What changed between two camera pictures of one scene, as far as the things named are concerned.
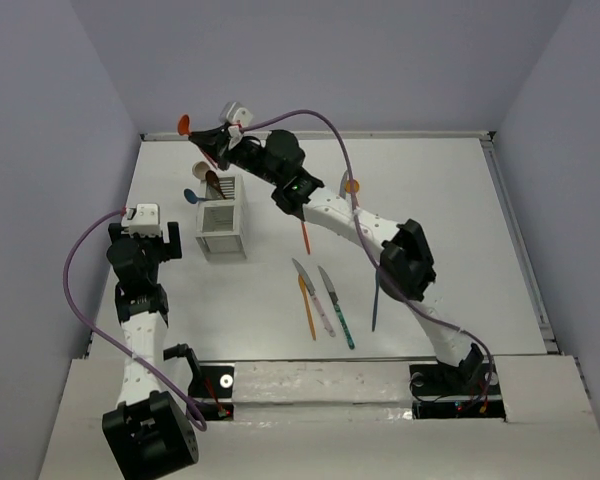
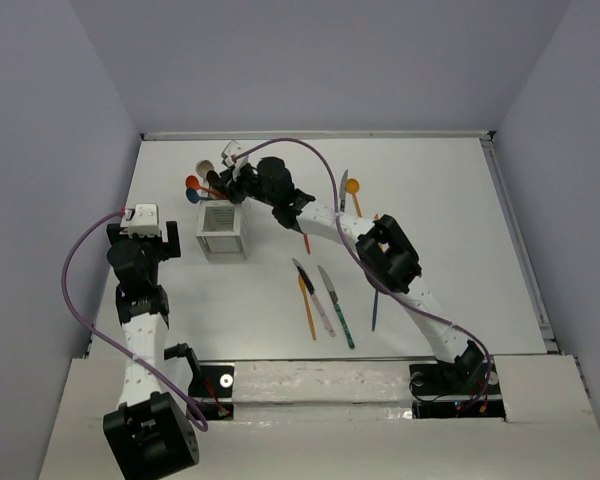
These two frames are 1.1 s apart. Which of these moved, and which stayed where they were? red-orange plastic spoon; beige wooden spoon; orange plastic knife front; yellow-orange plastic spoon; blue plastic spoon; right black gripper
Moved: right black gripper; red-orange plastic spoon
Stayed: blue plastic spoon; orange plastic knife front; yellow-orange plastic spoon; beige wooden spoon
